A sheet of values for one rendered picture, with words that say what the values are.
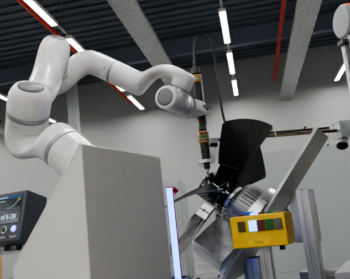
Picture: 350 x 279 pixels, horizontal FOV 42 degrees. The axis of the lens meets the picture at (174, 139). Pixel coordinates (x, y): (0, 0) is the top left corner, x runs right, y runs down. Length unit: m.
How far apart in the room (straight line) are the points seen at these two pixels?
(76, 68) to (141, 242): 0.84
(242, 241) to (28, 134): 0.67
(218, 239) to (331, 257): 5.66
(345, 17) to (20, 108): 1.47
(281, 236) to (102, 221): 0.54
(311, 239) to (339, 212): 5.52
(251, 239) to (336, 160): 6.08
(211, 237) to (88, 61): 0.79
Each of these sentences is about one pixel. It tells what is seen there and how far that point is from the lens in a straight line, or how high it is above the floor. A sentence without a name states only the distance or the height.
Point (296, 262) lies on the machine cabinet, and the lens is 7.26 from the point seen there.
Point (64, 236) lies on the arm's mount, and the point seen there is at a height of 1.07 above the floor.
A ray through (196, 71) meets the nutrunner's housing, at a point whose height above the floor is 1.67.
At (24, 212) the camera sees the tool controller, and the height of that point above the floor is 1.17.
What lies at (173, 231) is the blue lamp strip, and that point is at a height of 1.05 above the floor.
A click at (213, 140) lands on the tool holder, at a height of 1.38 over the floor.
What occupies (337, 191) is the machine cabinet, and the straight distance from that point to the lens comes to 7.32.
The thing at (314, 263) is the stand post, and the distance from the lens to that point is 1.81.
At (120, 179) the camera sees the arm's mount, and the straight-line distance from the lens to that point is 1.06.
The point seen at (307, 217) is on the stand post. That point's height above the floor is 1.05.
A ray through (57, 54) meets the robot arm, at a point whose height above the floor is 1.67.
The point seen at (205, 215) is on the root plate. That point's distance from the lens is 1.87.
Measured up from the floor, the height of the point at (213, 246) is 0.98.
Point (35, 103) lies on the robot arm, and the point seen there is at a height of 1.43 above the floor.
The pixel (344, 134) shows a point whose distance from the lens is 2.02.
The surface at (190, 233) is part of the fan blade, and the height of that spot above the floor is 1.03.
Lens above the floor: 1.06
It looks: 11 degrees up
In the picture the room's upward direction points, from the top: 6 degrees counter-clockwise
